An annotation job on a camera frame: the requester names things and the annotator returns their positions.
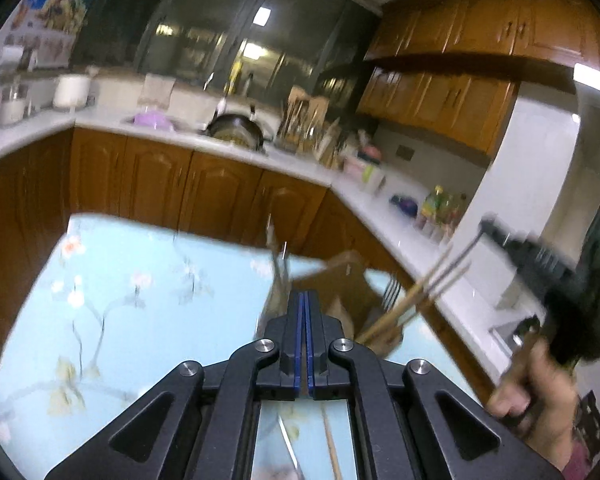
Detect black wok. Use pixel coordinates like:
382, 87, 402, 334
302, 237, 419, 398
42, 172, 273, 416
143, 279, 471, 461
204, 111, 274, 149

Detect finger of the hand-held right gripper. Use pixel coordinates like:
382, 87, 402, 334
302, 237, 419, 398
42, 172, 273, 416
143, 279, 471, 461
480, 216, 519, 254

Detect yellow oil bottle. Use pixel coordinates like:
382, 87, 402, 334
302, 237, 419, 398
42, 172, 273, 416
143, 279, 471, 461
227, 62, 244, 96

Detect amber oil bottle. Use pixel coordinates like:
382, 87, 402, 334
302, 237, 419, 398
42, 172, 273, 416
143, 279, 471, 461
445, 192, 469, 232

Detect wooden wall cabinets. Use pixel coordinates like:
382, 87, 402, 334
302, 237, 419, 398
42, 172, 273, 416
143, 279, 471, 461
354, 0, 600, 157

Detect white plastic container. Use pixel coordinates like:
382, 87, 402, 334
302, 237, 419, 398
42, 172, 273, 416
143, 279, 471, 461
362, 162, 387, 194

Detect row of spice jars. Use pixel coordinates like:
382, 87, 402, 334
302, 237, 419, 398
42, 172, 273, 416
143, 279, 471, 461
417, 215, 454, 247

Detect green label oil bottle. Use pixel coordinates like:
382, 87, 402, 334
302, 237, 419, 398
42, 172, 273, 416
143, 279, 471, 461
419, 184, 446, 227

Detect wooden utensil holder box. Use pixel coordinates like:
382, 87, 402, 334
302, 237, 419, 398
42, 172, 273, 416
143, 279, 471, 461
289, 249, 422, 362

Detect purple plastic basin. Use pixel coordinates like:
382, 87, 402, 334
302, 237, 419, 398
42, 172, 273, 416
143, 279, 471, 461
133, 109, 174, 130

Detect person's right hand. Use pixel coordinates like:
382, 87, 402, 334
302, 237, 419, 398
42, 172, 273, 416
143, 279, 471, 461
487, 342, 580, 470

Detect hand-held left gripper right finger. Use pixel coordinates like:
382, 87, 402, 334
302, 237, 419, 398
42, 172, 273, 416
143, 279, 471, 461
305, 291, 566, 480

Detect white electric cooker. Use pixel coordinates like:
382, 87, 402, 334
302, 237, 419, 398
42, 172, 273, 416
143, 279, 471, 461
53, 73, 92, 110

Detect fruit print wall poster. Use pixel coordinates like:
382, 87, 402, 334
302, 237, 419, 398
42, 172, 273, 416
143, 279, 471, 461
4, 0, 107, 69

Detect wooden chopstick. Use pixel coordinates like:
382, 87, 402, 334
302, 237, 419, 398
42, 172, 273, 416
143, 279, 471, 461
377, 262, 473, 333
355, 240, 481, 345
321, 404, 342, 480

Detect stacked bowls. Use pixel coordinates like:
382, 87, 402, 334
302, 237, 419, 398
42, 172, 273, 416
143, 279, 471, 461
357, 144, 384, 166

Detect steel sink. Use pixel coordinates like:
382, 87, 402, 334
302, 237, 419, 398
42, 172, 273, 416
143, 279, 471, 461
122, 114, 272, 154

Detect dark kitchen window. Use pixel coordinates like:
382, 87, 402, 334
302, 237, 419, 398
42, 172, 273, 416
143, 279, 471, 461
71, 0, 382, 127

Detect blue floral tablecloth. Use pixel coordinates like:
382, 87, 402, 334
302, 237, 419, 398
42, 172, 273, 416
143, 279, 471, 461
0, 211, 487, 480

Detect metal fork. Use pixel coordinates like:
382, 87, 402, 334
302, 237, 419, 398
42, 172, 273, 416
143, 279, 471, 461
379, 274, 402, 313

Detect blue purple toy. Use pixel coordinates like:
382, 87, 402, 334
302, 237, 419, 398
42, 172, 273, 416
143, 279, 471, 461
389, 194, 420, 217

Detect wooden cutting board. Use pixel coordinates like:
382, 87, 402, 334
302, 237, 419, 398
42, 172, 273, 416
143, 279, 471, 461
284, 84, 331, 132

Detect utensil drying rack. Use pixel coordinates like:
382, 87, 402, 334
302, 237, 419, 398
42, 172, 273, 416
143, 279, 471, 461
277, 109, 342, 154

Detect range hood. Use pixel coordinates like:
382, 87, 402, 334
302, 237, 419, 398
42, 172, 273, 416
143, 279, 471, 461
572, 62, 600, 99

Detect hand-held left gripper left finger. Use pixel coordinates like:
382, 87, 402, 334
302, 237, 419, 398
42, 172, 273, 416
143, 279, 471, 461
45, 291, 306, 480

